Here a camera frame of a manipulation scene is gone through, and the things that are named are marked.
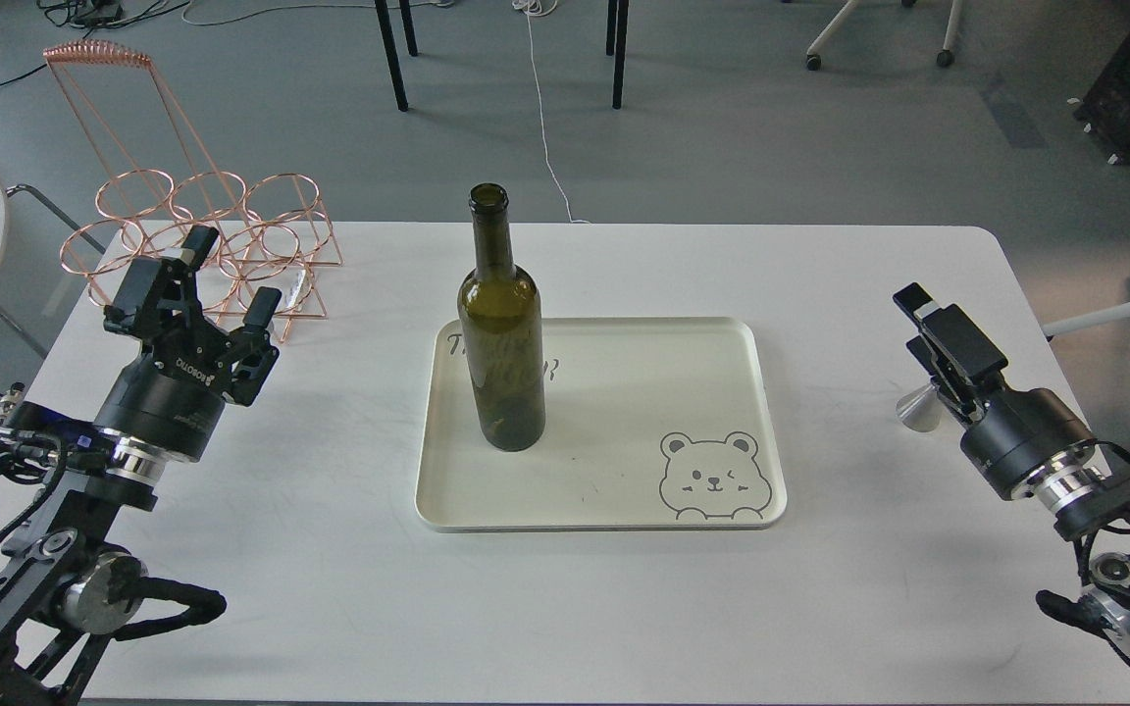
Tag dark green wine bottle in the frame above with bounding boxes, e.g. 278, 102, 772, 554
457, 182, 546, 452

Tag cream bear serving tray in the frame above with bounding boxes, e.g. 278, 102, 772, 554
414, 317, 788, 531

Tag white office chair base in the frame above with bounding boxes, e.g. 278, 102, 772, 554
801, 1, 970, 72

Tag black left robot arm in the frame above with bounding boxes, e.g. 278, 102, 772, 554
0, 225, 280, 705

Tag white cable on floor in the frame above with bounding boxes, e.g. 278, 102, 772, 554
511, 0, 591, 226

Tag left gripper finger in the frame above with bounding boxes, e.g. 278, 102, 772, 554
103, 225, 219, 339
236, 286, 283, 359

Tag black cables on floor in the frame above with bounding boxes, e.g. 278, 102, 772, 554
0, 0, 195, 107

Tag black table legs right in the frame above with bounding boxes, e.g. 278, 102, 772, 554
605, 0, 631, 108

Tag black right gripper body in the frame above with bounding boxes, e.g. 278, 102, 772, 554
948, 381, 1096, 500

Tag silver metal jigger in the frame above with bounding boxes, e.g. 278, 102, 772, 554
894, 383, 944, 433

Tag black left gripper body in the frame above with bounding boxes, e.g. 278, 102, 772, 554
94, 319, 268, 462

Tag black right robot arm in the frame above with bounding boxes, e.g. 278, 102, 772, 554
893, 284, 1130, 669

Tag copper wire bottle rack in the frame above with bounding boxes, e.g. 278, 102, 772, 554
43, 40, 344, 340

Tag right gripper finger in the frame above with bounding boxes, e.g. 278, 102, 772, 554
906, 335, 977, 425
893, 282, 1008, 387

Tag black table legs left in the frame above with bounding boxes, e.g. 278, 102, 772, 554
374, 0, 420, 113

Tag black table legs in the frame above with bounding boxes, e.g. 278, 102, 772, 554
374, 0, 420, 113
605, 0, 631, 108

